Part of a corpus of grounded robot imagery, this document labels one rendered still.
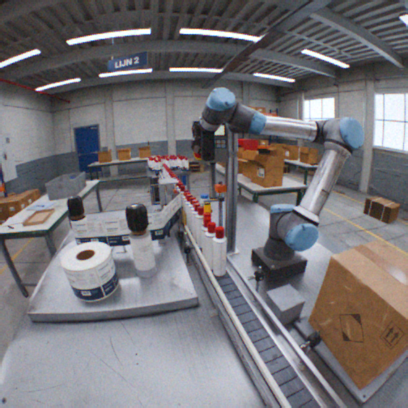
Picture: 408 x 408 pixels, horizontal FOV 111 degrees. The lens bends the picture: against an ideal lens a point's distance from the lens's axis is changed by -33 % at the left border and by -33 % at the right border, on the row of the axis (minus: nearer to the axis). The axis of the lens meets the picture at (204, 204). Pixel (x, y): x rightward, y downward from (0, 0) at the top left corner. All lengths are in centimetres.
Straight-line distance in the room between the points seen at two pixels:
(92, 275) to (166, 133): 786
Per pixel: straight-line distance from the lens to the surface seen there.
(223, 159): 91
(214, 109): 62
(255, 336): 65
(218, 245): 75
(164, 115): 843
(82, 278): 76
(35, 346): 87
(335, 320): 65
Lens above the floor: 141
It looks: 19 degrees down
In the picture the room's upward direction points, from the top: 2 degrees counter-clockwise
